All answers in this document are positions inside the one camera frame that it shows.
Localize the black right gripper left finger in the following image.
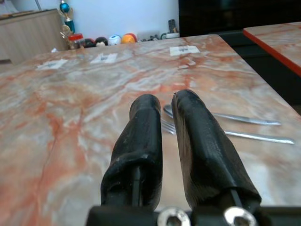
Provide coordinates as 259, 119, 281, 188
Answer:
100, 94, 163, 210

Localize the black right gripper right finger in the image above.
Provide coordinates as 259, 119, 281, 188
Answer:
171, 89, 262, 210

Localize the silver metal spoon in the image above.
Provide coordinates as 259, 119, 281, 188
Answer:
163, 104, 282, 126

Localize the silver metal fork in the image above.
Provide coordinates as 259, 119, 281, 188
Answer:
161, 121, 295, 145

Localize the white paper marker tag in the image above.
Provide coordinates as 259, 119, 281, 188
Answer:
169, 45, 201, 57
90, 53, 118, 65
36, 58, 69, 71

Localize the orange and red ball figurine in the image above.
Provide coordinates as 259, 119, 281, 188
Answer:
121, 32, 138, 45

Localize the white and blue ball figurine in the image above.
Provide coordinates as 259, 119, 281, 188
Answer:
108, 34, 122, 46

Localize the black round figurine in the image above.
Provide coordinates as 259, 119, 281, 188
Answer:
82, 38, 96, 48

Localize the red-lidded plastic jar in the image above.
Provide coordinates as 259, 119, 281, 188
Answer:
67, 33, 85, 50

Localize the marble table with red edge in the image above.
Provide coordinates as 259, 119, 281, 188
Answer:
242, 21, 301, 77

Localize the black cabinet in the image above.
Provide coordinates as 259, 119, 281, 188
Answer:
178, 0, 301, 38

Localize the blue and gold trophy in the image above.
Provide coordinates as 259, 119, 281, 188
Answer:
58, 0, 76, 34

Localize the beige wooden sideboard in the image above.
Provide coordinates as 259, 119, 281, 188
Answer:
0, 8, 68, 65

